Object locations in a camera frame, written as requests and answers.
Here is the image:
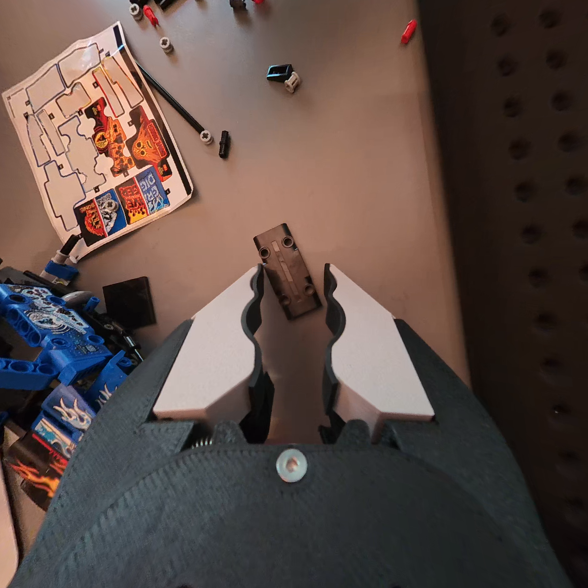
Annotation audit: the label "black square tile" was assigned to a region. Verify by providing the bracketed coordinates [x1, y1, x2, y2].
[102, 276, 156, 330]

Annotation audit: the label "dark perforated panel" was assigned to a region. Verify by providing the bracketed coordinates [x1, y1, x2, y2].
[416, 0, 588, 588]

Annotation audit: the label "black rectangular panel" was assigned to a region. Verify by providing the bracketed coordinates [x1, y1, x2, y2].
[253, 223, 325, 321]

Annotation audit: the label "grey desk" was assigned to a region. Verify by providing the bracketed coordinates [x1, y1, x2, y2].
[0, 0, 471, 575]

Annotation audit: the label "blue black toy truck model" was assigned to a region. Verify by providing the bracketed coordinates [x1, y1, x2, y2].
[0, 234, 144, 513]

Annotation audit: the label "scattered small brick parts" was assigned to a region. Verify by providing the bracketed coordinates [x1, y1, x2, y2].
[128, 0, 268, 54]

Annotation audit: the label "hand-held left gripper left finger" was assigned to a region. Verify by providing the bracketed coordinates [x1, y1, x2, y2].
[152, 264, 275, 444]

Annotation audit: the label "toy sticker sheet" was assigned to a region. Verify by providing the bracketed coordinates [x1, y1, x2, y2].
[1, 21, 194, 259]

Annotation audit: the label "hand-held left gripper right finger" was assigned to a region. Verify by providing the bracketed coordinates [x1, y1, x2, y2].
[319, 263, 436, 444]

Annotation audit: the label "long black axle rod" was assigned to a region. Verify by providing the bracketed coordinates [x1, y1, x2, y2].
[133, 60, 215, 145]

